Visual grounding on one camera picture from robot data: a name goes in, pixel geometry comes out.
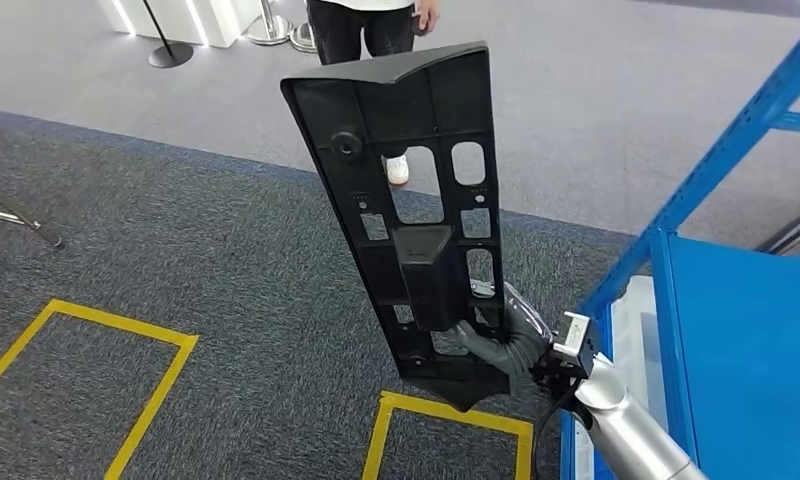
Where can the person's hand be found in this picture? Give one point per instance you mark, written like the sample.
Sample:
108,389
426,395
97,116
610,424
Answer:
428,16

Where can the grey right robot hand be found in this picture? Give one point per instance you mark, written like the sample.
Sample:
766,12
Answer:
519,351

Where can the black plastic panel part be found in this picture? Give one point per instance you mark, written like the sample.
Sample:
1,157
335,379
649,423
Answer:
320,112

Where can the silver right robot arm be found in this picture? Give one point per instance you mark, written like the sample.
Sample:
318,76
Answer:
625,430

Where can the blue metal shelf rack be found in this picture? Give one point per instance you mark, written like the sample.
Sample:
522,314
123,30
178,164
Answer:
738,364

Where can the person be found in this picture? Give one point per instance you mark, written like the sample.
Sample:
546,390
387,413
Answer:
347,33

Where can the grey metal stand pole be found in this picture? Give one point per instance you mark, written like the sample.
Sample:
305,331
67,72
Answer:
791,228

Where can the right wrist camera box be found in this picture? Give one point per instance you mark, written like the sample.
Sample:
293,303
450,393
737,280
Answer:
572,334

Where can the chrome stanchion post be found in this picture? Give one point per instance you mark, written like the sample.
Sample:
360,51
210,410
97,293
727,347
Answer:
302,40
271,32

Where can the white lit display wall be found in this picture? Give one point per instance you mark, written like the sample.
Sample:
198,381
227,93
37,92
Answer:
221,20

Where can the black stanchion post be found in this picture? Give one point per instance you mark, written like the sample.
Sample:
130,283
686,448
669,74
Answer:
170,56

